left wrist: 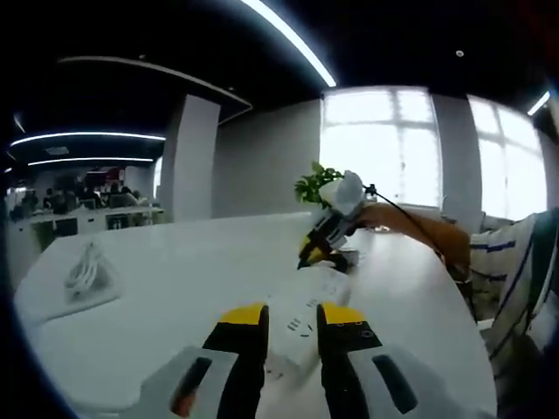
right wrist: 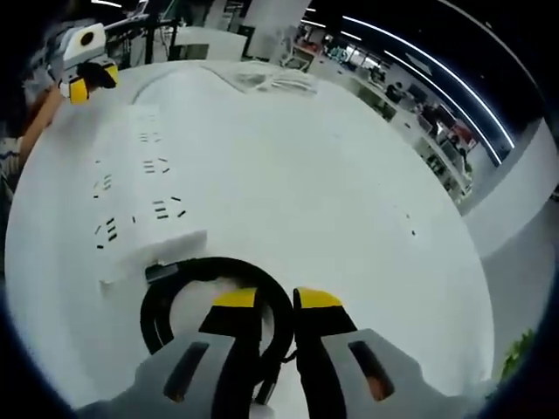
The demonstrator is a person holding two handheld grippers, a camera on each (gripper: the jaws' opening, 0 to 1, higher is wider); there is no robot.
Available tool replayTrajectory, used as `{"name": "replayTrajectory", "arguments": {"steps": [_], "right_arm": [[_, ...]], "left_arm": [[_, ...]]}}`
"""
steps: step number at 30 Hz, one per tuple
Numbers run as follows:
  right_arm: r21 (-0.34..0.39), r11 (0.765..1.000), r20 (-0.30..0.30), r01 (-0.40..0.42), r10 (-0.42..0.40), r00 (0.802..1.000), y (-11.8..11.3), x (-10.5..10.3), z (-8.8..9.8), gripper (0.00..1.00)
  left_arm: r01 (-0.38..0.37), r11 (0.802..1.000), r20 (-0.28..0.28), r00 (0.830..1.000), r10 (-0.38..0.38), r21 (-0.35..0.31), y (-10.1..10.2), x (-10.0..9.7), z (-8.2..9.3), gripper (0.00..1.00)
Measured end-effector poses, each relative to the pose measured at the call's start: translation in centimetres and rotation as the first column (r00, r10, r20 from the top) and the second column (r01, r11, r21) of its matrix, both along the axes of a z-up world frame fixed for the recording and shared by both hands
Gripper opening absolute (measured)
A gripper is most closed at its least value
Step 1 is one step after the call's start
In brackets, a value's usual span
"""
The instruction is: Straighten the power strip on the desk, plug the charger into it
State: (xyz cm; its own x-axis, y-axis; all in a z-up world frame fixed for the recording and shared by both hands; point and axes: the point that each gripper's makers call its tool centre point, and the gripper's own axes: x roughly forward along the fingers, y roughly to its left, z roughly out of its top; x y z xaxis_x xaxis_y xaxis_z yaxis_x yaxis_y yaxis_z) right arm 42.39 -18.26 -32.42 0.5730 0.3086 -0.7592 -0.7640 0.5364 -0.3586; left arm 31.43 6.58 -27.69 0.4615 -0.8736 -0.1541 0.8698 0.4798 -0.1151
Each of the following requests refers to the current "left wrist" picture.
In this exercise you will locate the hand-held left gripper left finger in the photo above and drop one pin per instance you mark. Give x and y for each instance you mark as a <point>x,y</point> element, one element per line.
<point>244,336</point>

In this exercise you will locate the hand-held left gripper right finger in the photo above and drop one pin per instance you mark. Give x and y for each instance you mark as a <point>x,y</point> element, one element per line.
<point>340,340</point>

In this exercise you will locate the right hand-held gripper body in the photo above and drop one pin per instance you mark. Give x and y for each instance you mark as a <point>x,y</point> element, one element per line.
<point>347,194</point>

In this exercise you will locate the white power strip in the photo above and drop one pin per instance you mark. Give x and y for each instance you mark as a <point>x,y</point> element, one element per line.
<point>292,323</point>

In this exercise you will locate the white desk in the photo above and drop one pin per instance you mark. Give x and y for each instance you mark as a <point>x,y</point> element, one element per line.
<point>174,270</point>

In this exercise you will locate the straight ceiling light strip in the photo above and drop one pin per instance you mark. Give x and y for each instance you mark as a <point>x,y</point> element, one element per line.
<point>87,160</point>
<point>87,135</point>

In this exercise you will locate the potted green plant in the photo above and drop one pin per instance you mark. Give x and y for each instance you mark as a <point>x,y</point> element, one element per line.
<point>316,185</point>

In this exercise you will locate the large bright window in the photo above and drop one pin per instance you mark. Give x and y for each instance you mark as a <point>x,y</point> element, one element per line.
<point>511,166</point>
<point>375,148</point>

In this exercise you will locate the long curved ceiling light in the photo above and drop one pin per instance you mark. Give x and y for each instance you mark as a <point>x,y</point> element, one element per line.
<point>305,53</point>

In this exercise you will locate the person in grey clothes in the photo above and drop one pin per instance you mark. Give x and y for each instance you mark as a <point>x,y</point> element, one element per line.
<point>502,262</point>

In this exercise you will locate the row of white office desks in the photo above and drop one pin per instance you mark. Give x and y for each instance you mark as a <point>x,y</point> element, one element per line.
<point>87,220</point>

